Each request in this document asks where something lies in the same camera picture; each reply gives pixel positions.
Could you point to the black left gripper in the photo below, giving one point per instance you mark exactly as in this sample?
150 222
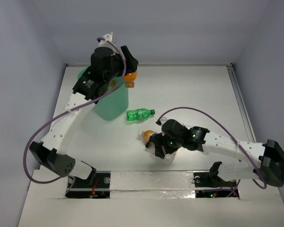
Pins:
128 60

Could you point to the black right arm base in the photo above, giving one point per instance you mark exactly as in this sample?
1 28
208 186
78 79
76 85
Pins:
210 185

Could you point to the orange bottle with blue label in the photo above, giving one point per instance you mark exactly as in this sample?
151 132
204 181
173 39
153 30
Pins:
147 136

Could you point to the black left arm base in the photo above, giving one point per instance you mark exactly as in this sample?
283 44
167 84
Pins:
98 188

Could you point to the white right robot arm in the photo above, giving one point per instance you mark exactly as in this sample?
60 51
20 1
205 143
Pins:
263 161

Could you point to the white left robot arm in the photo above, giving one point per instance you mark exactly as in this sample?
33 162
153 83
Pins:
51 151

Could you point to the small orange pulp bottle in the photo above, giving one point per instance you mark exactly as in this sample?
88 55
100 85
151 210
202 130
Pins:
111 85

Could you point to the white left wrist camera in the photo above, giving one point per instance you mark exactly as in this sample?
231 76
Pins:
107 40

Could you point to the clear bottle with black label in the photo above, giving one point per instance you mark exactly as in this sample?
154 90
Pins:
169 158

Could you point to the green plastic soda bottle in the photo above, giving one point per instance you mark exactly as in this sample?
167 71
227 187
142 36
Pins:
139 114

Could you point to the round orange juice bottle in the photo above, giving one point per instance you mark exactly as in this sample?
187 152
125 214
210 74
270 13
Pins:
129 79

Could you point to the silver foil tape strip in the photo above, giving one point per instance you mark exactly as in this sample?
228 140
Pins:
152 185

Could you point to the green plastic bin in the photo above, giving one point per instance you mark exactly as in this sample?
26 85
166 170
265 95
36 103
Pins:
113 105

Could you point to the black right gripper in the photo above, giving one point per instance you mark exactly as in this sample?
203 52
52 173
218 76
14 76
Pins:
159 139

